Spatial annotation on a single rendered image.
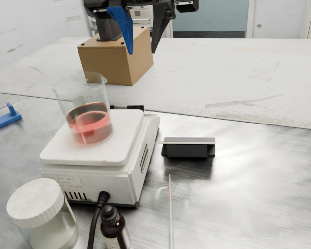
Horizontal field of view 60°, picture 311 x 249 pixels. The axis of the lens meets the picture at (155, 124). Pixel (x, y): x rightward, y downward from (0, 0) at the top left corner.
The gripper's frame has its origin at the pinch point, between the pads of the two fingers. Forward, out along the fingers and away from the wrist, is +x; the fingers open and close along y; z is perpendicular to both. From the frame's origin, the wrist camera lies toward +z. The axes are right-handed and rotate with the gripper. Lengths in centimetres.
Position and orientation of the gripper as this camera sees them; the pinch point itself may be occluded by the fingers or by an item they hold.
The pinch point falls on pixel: (141, 33)
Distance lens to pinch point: 47.5
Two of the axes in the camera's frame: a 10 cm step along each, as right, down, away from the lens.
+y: 9.8, 0.1, -2.1
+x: -0.1, 10.0, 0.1
